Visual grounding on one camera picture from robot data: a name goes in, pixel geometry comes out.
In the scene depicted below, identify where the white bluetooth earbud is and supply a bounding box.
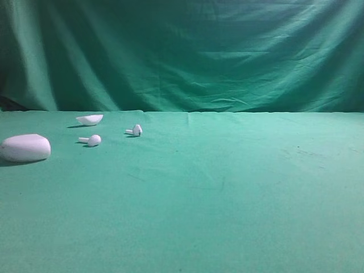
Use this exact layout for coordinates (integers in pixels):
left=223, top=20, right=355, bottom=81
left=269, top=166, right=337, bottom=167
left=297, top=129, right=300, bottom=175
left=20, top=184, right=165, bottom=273
left=125, top=124, right=143, bottom=137

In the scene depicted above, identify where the white earbud near case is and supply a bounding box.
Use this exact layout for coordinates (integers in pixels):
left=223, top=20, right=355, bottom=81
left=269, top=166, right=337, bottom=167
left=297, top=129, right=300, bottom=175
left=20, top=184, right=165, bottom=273
left=78, top=135, right=102, bottom=147

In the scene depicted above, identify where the white earbud case lid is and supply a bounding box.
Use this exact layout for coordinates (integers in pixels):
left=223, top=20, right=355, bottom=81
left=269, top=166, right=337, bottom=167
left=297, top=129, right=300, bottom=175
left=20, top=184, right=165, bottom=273
left=76, top=114, right=104, bottom=126

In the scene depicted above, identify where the white earbud case base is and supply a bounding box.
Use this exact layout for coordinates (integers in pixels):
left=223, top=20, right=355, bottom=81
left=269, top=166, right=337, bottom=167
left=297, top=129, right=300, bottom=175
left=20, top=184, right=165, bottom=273
left=1, top=134, right=51, bottom=162

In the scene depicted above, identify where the green table cloth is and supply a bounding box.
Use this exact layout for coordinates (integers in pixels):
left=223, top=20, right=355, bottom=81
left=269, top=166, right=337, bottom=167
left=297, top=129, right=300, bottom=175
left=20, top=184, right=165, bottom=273
left=1, top=111, right=363, bottom=272

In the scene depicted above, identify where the green backdrop cloth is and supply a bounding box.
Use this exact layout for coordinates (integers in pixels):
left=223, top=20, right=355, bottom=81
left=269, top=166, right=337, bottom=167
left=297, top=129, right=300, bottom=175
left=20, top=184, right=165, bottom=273
left=1, top=1, right=363, bottom=112

